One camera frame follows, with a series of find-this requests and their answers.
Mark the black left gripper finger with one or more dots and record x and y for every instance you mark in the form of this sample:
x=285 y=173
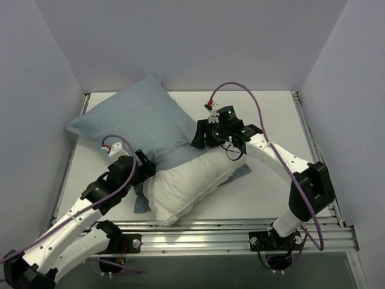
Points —
x=146 y=165
x=141 y=175

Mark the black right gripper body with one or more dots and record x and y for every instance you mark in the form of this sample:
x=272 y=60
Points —
x=203 y=134

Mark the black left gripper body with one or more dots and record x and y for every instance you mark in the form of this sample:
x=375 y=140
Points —
x=144 y=164

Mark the white pillow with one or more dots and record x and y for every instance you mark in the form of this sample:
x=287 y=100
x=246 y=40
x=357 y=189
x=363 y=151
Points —
x=173 y=193

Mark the blue pillowcase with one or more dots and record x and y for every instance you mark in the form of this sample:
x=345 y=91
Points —
x=149 y=119

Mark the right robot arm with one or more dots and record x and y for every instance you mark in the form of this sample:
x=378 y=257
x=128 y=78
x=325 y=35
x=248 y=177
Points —
x=311 y=189

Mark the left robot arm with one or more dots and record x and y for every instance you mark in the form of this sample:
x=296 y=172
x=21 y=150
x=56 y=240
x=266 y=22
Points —
x=81 y=233

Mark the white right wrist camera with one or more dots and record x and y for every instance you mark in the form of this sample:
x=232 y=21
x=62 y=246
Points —
x=212 y=108

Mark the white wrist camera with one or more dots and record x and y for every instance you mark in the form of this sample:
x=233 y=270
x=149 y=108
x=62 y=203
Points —
x=212 y=108
x=115 y=151

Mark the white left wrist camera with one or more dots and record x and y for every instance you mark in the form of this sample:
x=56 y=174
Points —
x=115 y=151

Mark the aluminium left side rail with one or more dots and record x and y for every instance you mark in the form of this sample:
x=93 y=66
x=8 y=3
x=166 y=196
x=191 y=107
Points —
x=85 y=104

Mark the aluminium rail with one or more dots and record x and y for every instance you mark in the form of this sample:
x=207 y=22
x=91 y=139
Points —
x=85 y=104
x=315 y=153
x=224 y=237

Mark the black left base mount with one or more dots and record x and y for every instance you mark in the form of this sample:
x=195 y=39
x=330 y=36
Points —
x=126 y=242

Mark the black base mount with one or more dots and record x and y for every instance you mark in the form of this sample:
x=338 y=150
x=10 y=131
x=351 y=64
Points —
x=126 y=242
x=264 y=241

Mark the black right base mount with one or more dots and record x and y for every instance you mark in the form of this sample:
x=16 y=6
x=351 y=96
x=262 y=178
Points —
x=264 y=241

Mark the aluminium right side rail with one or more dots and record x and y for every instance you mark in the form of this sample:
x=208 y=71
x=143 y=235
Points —
x=315 y=153

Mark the aluminium front rail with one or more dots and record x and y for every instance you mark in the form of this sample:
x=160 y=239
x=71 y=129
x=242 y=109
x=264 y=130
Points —
x=224 y=237

